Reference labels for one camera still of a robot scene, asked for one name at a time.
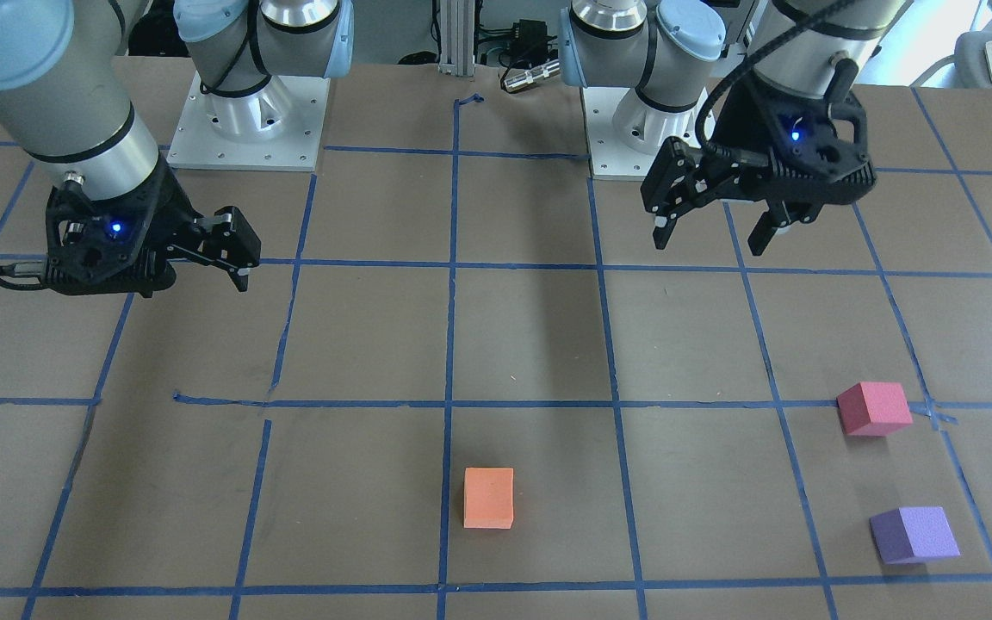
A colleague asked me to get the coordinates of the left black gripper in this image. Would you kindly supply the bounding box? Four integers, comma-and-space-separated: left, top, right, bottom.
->
641, 73, 877, 255

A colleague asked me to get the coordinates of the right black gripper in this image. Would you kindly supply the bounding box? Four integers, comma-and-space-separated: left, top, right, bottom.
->
44, 164, 261, 297

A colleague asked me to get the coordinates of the orange foam cube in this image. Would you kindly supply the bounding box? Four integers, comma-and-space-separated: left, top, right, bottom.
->
463, 467, 515, 530

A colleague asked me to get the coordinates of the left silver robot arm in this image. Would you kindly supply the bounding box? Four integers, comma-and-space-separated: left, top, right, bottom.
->
558, 1, 902, 256

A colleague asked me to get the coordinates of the red foam cube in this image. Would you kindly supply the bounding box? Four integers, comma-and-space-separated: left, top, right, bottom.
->
837, 381, 914, 437

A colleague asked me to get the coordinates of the silver cylindrical connector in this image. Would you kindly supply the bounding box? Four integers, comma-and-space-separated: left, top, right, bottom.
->
499, 59, 561, 94

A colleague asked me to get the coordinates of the black power adapter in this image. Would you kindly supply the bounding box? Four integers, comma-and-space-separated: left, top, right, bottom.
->
507, 19, 549, 64

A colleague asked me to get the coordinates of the purple foam cube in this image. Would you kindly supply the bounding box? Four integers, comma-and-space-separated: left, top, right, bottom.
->
869, 506, 962, 565

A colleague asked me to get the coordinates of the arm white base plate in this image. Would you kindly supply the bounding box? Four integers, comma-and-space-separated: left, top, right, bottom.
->
168, 76, 332, 172
581, 87, 708, 182

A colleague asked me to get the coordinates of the aluminium frame post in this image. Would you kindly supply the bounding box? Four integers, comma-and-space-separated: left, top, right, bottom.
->
434, 0, 477, 78

